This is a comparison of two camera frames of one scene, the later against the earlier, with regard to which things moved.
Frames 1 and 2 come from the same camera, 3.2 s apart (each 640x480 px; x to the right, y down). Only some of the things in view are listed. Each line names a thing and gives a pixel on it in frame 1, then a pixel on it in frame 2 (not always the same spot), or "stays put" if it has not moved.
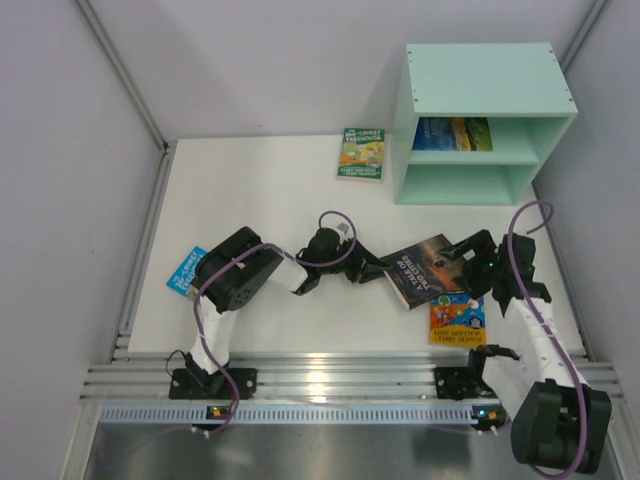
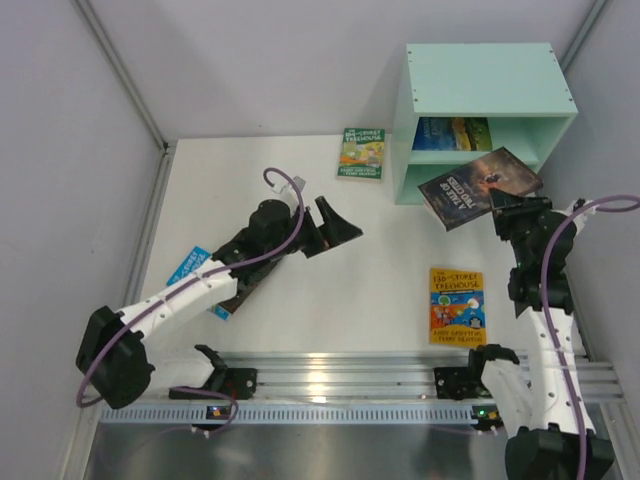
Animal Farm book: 453,133 stays put
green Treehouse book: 362,155 stays put
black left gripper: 357,265 -> 315,233
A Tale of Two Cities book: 420,273 -> 465,193
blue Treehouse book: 181,278 stays put
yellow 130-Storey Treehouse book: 458,320 stays put
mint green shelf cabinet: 519,86 stays put
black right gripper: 470,257 -> 520,211
